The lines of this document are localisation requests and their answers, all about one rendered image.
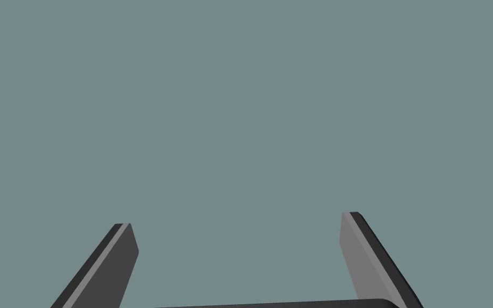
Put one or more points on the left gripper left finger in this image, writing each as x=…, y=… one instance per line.
x=106, y=273

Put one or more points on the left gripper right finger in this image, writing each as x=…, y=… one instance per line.
x=370, y=265

